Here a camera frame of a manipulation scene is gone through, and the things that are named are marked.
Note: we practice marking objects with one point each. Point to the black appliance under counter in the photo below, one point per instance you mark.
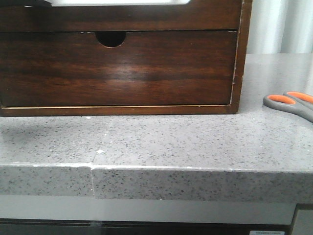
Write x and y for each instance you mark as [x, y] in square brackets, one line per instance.
[90, 227]

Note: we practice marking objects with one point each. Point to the grey orange handled scissors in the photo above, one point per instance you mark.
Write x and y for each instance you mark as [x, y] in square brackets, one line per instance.
[297, 103]

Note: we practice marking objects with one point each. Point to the white plastic storage box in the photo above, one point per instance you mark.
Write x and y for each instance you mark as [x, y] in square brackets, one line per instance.
[74, 3]

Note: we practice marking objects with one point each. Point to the dark wooden drawer cabinet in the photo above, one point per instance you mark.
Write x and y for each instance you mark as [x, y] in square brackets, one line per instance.
[110, 25]

